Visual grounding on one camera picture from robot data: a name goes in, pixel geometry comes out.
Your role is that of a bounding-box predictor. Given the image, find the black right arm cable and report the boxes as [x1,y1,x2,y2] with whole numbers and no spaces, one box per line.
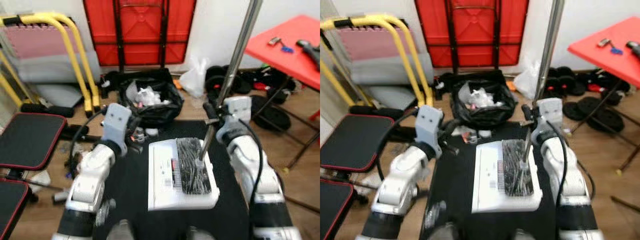
[545,120,572,202]
[238,118,266,216]

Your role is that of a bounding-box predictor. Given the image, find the dark grey floor mat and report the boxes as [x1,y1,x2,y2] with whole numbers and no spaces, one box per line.
[94,119,253,240]
[419,121,561,240]

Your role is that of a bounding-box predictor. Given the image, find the folded red table brown frame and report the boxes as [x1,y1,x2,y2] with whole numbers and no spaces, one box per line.
[414,0,530,69]
[82,0,198,69]

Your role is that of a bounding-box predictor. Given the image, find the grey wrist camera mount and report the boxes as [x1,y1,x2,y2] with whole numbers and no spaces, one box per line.
[415,105,444,147]
[538,98,565,127]
[101,103,133,147]
[223,96,253,127]

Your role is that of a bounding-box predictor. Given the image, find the red table brown legs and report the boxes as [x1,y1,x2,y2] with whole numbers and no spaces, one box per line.
[567,16,640,176]
[243,14,321,173]

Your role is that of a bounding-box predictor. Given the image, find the black trash bag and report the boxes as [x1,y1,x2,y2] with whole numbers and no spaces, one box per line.
[450,77,519,130]
[118,76,184,129]

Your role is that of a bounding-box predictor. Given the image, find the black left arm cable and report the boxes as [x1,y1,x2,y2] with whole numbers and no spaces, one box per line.
[375,107,419,182]
[67,106,108,168]

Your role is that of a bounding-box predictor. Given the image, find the white plastic bag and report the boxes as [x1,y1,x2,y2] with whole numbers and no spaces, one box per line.
[178,56,211,99]
[513,60,542,101]

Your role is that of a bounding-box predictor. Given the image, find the crumpled white plastic wrap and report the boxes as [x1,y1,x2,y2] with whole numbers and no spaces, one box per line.
[134,86,167,107]
[465,87,497,108]

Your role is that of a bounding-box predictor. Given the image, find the grey left robot leg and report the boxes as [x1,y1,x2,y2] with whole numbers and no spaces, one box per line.
[106,220,135,240]

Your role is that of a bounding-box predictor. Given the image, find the grey foam sheet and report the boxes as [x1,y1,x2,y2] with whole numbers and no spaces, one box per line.
[372,85,417,108]
[34,82,86,109]

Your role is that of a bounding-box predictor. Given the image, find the black weight plate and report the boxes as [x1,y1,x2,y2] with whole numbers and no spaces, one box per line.
[250,95,282,120]
[259,106,292,132]
[582,106,626,134]
[565,96,603,121]

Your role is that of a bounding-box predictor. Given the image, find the black fabric bag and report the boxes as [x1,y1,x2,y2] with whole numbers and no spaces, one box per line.
[433,72,457,99]
[99,70,126,99]

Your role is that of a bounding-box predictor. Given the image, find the black pad red trim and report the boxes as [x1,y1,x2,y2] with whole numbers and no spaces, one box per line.
[320,114,396,174]
[320,178,359,240]
[0,112,68,172]
[0,177,32,240]

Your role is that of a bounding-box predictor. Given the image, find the black foam padded bar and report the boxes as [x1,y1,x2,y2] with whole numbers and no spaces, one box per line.
[62,124,103,142]
[348,104,401,118]
[395,125,418,143]
[20,102,76,119]

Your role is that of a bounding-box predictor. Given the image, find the yellow tubular steel frame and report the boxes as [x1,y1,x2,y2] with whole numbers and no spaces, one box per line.
[0,12,104,119]
[320,15,435,108]

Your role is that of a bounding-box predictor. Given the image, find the pink foam puzzle mat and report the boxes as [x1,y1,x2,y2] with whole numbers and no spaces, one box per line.
[2,25,81,61]
[337,27,417,62]

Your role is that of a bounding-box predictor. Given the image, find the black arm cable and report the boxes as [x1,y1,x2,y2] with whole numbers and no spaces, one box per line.
[67,106,108,168]
[238,118,266,216]
[545,120,572,202]
[375,107,419,182]

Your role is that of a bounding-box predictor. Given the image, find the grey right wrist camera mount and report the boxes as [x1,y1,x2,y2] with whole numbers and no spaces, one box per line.
[223,96,253,127]
[538,98,565,127]

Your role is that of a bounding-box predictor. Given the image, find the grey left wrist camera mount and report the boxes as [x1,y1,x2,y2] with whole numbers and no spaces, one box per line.
[101,103,133,147]
[415,105,444,147]

